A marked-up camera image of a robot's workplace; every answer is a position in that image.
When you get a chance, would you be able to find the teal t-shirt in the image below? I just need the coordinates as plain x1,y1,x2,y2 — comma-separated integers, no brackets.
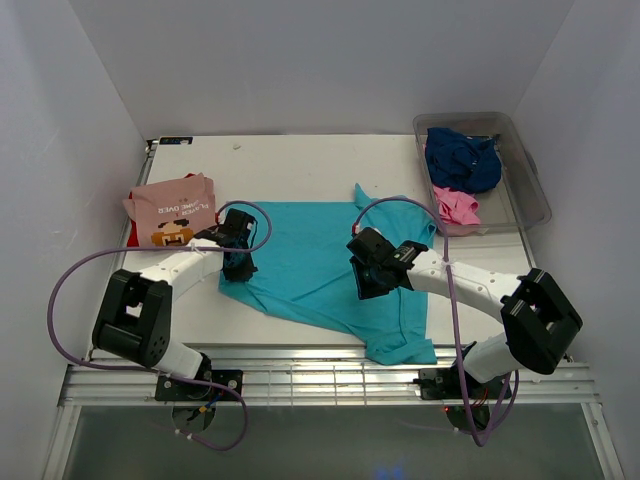
219,185,437,365

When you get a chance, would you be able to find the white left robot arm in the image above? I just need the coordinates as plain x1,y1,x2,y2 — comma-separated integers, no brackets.
92,208,257,380

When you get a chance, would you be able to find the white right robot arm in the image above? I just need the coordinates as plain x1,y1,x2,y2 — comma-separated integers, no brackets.
347,227,583,384

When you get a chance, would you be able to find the folded pink printed t-shirt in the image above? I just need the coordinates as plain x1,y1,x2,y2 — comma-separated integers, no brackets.
122,173,216,248

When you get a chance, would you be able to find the pink crumpled t-shirt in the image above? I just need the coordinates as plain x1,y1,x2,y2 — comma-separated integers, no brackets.
433,186,481,226

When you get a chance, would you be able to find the folded red t-shirt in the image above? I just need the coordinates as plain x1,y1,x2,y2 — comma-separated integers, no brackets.
126,172,195,247

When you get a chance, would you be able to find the blue white label sticker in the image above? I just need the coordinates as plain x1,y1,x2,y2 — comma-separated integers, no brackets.
159,136,193,145

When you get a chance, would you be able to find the navy blue crumpled t-shirt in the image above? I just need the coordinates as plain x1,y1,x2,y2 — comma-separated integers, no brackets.
424,127,502,194

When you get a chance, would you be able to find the clear plastic bin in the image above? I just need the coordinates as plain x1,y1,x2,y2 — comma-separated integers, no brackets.
413,112,552,236

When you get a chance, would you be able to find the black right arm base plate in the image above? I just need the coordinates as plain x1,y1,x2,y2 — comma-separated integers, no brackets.
412,366,504,402

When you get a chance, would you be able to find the aluminium frame rail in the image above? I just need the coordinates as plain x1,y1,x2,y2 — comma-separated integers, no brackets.
59,347,600,407

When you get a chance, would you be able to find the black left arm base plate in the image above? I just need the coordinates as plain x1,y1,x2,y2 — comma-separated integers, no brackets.
154,369,244,403

